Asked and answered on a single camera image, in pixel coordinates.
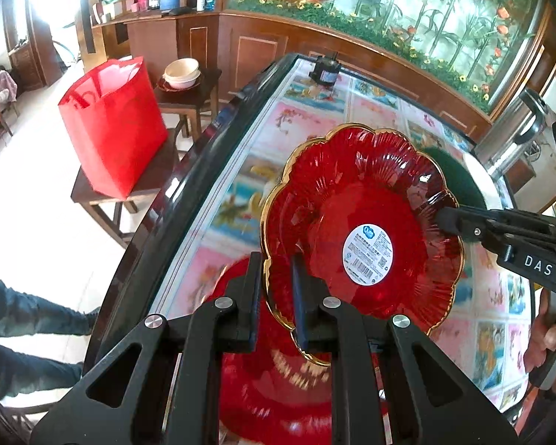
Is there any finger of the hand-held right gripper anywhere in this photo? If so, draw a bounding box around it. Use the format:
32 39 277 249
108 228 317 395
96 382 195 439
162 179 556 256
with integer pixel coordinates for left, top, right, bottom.
437 205 556 260

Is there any dark wooden stool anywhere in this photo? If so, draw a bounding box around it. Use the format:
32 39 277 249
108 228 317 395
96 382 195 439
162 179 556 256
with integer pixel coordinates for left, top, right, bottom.
70 127 181 248

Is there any wooden cabinet counter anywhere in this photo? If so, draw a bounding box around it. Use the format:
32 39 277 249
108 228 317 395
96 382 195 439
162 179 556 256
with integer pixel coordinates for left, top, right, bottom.
90 8 492 142

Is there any cream bowl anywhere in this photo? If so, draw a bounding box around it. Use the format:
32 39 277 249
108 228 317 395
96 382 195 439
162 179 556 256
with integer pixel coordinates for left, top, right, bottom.
163 58 200 79
164 74 200 90

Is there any stainless steel kettle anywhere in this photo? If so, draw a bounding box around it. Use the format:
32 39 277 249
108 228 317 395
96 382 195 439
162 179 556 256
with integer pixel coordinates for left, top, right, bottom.
475 88 550 181

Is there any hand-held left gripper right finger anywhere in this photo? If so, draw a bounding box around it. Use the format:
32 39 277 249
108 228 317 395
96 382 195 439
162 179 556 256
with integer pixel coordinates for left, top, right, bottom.
291 253 520 445

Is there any black cylindrical device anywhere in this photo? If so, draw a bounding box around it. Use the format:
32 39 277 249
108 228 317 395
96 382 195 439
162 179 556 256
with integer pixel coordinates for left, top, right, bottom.
308 52 341 85

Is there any glass table with floral print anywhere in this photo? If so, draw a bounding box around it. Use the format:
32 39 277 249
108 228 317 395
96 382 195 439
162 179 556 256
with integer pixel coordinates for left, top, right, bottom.
81 53 536 445

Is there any red fabric bag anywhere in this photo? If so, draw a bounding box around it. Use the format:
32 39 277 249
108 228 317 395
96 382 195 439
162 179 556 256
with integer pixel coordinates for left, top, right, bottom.
58 56 169 199

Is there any dark red plate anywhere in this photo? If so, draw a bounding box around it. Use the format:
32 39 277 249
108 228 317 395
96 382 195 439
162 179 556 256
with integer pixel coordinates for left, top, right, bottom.
156 76 203 93

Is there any red glass plate gold rim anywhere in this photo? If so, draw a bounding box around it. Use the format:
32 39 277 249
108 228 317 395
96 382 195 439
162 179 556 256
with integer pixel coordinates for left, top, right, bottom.
259 123 464 367
204 257 390 445

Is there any person's right hand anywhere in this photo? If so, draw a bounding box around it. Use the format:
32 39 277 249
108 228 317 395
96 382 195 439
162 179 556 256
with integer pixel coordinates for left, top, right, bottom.
523 287 556 376

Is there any wooden door frame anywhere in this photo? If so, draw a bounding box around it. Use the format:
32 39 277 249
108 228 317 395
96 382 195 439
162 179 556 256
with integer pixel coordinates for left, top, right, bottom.
2 0 64 92

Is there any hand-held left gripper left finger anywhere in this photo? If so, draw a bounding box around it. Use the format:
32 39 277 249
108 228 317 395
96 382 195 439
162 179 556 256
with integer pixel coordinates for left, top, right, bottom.
30 251 265 445

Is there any dark green bowl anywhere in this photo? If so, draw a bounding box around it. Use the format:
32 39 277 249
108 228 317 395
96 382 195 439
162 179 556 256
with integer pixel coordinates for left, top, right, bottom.
417 146 489 209

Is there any small wooden side table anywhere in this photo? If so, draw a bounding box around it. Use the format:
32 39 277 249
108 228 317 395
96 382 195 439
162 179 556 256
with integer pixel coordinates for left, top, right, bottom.
154 69 223 140

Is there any white bowl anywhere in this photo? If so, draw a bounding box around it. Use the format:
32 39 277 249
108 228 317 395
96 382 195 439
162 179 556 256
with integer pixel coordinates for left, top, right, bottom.
463 153 515 210

